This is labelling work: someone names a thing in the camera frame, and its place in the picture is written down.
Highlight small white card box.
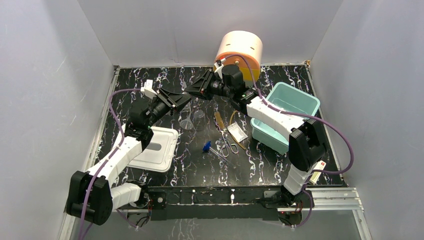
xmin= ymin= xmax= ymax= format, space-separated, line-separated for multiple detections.
xmin=308 ymin=160 xmax=327 ymax=185

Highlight teal plastic bin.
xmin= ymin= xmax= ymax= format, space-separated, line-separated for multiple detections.
xmin=250 ymin=82 xmax=321 ymax=155

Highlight clear plastic funnel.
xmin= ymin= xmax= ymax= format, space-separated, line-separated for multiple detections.
xmin=179 ymin=112 xmax=194 ymax=130

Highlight small white sachet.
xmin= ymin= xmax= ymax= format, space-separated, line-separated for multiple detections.
xmin=227 ymin=122 xmax=248 ymax=143

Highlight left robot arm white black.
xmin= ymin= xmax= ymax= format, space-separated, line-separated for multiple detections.
xmin=65 ymin=87 xmax=192 ymax=226

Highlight blue plastic clamp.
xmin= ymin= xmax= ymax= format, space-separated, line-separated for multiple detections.
xmin=202 ymin=141 xmax=211 ymax=153

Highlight metal scissors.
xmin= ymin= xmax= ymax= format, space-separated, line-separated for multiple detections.
xmin=220 ymin=131 xmax=239 ymax=158

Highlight glass tube blue tip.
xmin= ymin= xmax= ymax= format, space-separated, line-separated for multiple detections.
xmin=208 ymin=148 xmax=236 ymax=169

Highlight test tube brush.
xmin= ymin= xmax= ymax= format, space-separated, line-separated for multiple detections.
xmin=214 ymin=111 xmax=228 ymax=146

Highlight white bin lid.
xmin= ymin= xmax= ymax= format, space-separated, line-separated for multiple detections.
xmin=127 ymin=126 xmax=179 ymax=173

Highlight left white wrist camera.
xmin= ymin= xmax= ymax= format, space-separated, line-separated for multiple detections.
xmin=140 ymin=79 xmax=158 ymax=99

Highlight small clear beaker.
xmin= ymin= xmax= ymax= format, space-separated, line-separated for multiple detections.
xmin=193 ymin=109 xmax=206 ymax=132

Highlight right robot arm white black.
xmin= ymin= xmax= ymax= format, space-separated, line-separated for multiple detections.
xmin=185 ymin=64 xmax=328 ymax=207

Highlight yellow rubber tubing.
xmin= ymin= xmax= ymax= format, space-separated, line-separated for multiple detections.
xmin=227 ymin=110 xmax=248 ymax=150

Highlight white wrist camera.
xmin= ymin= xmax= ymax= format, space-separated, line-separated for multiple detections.
xmin=140 ymin=79 xmax=158 ymax=99
xmin=213 ymin=57 xmax=227 ymax=80

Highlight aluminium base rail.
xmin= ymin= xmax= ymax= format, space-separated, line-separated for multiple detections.
xmin=66 ymin=183 xmax=363 ymax=226

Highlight round pastel drawer cabinet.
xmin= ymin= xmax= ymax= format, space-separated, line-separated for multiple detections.
xmin=215 ymin=30 xmax=263 ymax=87

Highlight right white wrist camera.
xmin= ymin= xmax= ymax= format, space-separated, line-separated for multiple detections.
xmin=213 ymin=57 xmax=227 ymax=80

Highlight clear test tube rack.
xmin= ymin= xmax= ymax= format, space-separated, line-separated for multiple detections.
xmin=180 ymin=100 xmax=192 ymax=114

